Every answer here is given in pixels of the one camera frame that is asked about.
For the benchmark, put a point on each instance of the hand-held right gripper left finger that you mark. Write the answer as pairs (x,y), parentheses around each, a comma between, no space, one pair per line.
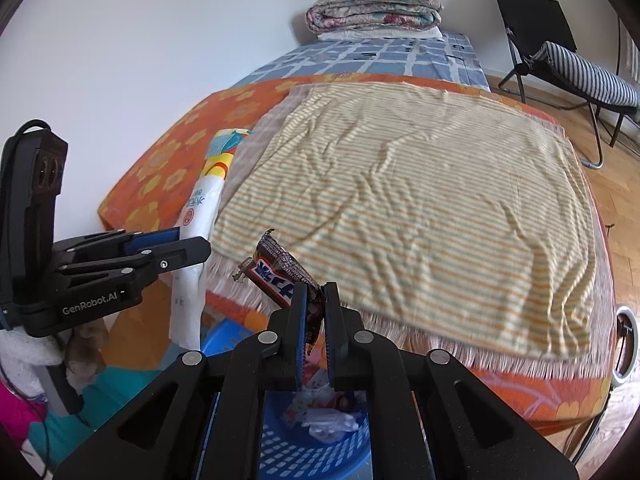
(300,330)

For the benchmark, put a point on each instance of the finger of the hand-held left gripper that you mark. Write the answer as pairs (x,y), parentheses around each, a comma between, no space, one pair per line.
(150,239)
(170,259)

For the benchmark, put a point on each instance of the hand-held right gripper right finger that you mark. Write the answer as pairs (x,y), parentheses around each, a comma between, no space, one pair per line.
(331,330)

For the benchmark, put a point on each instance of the white packet with colourful end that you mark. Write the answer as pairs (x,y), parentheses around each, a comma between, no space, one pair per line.
(192,210)

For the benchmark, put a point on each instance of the dark brown chocolate bar wrapper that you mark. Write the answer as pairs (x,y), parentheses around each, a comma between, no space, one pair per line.
(272,272)

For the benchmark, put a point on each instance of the blue plastic basket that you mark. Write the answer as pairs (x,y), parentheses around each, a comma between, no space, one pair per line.
(280,445)

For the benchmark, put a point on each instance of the person's left hand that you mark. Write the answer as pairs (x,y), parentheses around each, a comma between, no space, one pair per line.
(85,355)

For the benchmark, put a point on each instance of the orange floral bedsheet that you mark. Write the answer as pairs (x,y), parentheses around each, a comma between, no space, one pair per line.
(160,170)

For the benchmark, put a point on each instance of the crumpled white wrappers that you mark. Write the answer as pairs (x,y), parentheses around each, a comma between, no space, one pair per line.
(325,420)

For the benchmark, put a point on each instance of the teal mat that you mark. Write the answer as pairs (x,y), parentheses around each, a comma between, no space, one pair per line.
(125,385)

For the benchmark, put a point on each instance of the striped yellow towel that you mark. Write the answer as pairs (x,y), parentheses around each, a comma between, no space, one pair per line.
(400,210)

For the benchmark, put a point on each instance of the pink cloth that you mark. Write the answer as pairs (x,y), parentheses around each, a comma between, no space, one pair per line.
(15,410)

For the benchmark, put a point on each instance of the blue plaid bedsheet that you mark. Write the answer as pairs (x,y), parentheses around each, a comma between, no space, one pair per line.
(375,60)

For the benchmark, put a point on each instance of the white round appliance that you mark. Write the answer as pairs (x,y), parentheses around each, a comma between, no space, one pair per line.
(622,377)

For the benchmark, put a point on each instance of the folded floral quilt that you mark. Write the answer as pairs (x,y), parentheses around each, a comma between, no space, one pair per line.
(375,10)

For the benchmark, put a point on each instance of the striped chair cushion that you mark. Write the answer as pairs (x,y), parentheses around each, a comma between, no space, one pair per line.
(590,75)

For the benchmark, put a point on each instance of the black folding chair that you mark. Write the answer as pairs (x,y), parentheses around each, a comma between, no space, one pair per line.
(530,15)

